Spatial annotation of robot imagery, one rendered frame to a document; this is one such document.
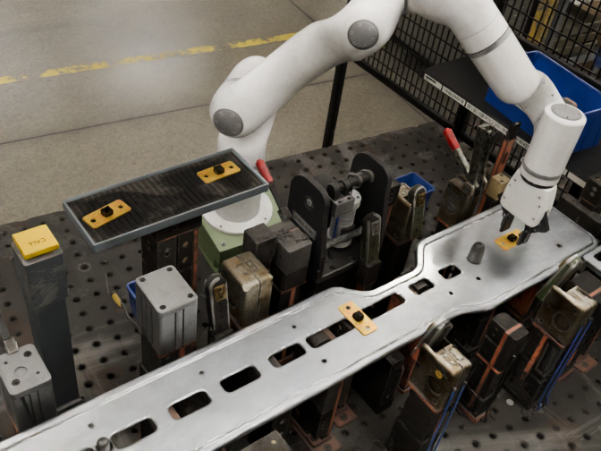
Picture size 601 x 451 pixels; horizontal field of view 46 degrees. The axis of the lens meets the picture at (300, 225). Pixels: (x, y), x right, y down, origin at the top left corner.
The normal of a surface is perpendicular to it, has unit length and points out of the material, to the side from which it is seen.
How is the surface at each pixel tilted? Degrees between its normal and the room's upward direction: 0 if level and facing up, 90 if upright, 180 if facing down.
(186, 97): 0
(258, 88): 65
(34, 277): 90
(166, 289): 0
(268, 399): 0
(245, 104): 72
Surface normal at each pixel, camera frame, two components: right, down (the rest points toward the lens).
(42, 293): 0.59, 0.58
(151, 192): 0.12, -0.74
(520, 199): -0.80, 0.32
